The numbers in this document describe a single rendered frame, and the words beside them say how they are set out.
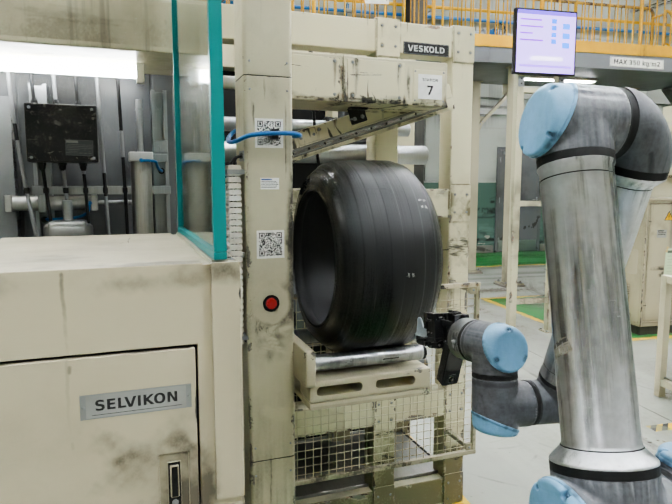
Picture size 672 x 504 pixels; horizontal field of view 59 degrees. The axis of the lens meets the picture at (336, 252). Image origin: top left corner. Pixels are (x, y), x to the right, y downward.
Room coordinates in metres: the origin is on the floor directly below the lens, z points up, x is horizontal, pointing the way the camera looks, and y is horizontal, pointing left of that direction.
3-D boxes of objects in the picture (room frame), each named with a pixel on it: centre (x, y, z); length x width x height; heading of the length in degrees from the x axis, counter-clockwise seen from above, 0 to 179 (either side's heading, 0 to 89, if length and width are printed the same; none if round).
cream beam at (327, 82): (2.05, -0.05, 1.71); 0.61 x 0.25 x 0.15; 110
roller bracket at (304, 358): (1.66, 0.13, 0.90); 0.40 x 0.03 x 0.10; 20
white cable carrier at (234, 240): (1.56, 0.27, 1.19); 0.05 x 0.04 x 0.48; 20
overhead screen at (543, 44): (5.32, -1.82, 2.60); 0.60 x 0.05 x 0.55; 104
